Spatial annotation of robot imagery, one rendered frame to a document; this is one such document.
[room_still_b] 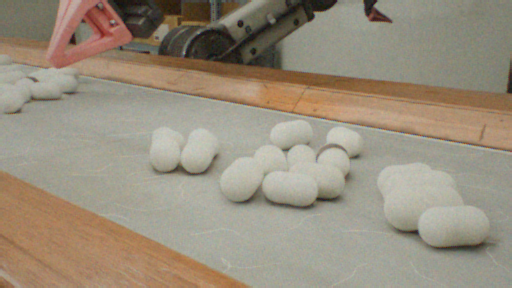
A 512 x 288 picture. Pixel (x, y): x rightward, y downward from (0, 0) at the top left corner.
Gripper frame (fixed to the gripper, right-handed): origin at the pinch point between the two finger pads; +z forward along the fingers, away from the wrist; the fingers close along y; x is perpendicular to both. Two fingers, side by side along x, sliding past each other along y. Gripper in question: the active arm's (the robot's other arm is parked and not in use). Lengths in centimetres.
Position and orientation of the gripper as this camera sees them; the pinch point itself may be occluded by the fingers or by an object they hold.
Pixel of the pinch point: (57, 57)
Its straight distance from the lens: 59.5
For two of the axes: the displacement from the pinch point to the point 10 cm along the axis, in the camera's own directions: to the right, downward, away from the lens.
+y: 7.2, 1.7, -6.7
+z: -5.3, 7.6, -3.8
